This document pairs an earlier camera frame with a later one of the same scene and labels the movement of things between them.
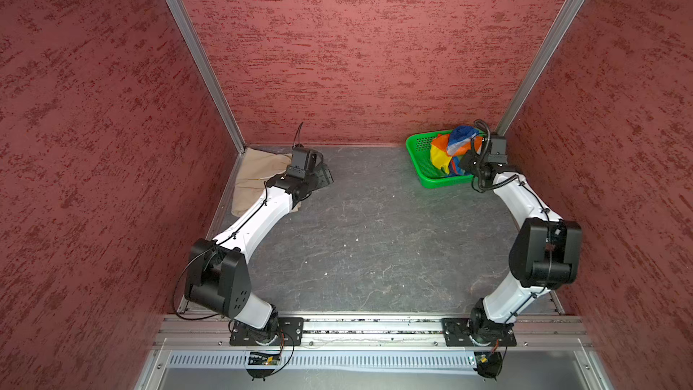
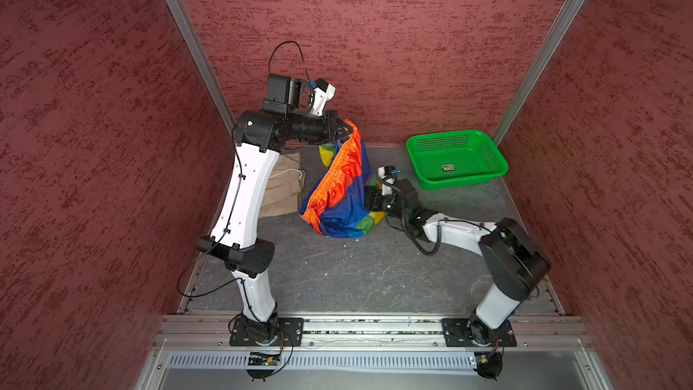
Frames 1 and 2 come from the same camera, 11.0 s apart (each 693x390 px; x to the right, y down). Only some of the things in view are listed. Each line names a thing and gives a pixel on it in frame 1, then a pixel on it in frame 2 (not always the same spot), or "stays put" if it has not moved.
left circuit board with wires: [262, 358] stays put
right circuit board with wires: [488, 364] stays put
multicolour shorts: [448, 150] -> [335, 202]
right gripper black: [465, 162] -> [376, 194]
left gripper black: [324, 177] -> [329, 119]
